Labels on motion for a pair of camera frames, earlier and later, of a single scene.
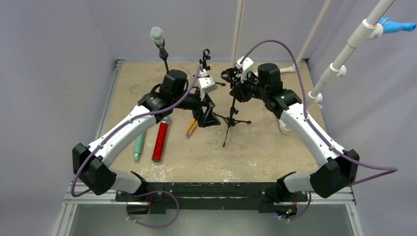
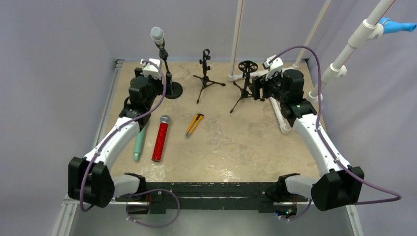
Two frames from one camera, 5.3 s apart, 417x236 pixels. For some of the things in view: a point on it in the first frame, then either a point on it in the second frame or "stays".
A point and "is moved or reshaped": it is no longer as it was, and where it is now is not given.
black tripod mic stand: [206, 53] stays
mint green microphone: [138, 147] stays
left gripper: [208, 118] to [158, 82]
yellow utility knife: [192, 128] stays
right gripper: [238, 92] to [258, 87]
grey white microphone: [157, 34] stays
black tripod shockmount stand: [230, 75] is moved or reshaped
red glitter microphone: [160, 143] stays
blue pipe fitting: [389, 26] stays
